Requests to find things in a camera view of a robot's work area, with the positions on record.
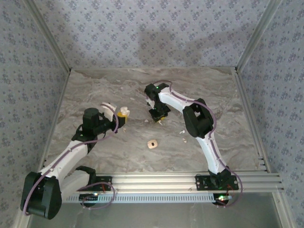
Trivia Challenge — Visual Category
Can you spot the black controller board with LED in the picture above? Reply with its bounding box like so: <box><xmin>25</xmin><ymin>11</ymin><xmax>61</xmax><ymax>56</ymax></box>
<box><xmin>213</xmin><ymin>193</ymin><xmax>233</xmax><ymax>205</ymax></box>
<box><xmin>79</xmin><ymin>193</ymin><xmax>100</xmax><ymax>203</ymax></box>

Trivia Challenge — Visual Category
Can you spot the grey metal panel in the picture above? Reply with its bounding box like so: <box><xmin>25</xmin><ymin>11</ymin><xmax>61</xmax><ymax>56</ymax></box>
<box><xmin>29</xmin><ymin>200</ymin><xmax>285</xmax><ymax>228</ymax></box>

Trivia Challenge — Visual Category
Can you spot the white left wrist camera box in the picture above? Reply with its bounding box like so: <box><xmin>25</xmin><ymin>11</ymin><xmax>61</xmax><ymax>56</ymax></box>
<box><xmin>101</xmin><ymin>102</ymin><xmax>118</xmax><ymax>119</ymax></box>

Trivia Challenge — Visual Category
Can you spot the aluminium table rear rail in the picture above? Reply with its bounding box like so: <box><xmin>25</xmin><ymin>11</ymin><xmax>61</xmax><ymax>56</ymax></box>
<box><xmin>70</xmin><ymin>66</ymin><xmax>236</xmax><ymax>71</ymax></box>

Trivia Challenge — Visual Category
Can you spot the aluminium table side rail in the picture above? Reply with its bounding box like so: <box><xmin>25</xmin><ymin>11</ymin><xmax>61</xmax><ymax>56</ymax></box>
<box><xmin>37</xmin><ymin>68</ymin><xmax>72</xmax><ymax>175</ymax></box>
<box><xmin>234</xmin><ymin>68</ymin><xmax>272</xmax><ymax>173</ymax></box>

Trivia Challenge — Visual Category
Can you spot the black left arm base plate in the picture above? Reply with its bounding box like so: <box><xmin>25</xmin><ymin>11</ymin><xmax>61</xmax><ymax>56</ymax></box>
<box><xmin>69</xmin><ymin>176</ymin><xmax>113</xmax><ymax>192</ymax></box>

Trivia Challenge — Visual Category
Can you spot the aluminium mounting rail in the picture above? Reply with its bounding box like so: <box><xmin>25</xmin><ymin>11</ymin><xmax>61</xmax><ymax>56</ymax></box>
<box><xmin>25</xmin><ymin>172</ymin><xmax>285</xmax><ymax>192</ymax></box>

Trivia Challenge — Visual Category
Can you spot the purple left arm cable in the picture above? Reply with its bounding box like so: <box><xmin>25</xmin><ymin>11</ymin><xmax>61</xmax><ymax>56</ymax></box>
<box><xmin>23</xmin><ymin>102</ymin><xmax>119</xmax><ymax>216</ymax></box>

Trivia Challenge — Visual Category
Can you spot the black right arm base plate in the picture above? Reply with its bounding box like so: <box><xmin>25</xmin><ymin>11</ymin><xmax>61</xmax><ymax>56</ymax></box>
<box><xmin>194</xmin><ymin>175</ymin><xmax>239</xmax><ymax>192</ymax></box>

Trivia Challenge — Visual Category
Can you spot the grey slotted cable duct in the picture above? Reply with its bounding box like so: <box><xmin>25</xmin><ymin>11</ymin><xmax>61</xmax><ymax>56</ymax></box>
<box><xmin>61</xmin><ymin>192</ymin><xmax>235</xmax><ymax>204</ymax></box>

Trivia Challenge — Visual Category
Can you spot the aluminium corner frame post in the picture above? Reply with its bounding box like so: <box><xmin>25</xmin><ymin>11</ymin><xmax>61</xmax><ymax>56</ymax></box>
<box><xmin>235</xmin><ymin>0</ymin><xmax>284</xmax><ymax>70</ymax></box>
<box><xmin>23</xmin><ymin>0</ymin><xmax>72</xmax><ymax>70</ymax></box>

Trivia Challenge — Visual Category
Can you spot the aluminium lower frame post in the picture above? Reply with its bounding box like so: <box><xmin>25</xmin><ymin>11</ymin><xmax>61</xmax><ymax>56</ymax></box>
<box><xmin>13</xmin><ymin>212</ymin><xmax>33</xmax><ymax>228</ymax></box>
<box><xmin>272</xmin><ymin>191</ymin><xmax>294</xmax><ymax>228</ymax></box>

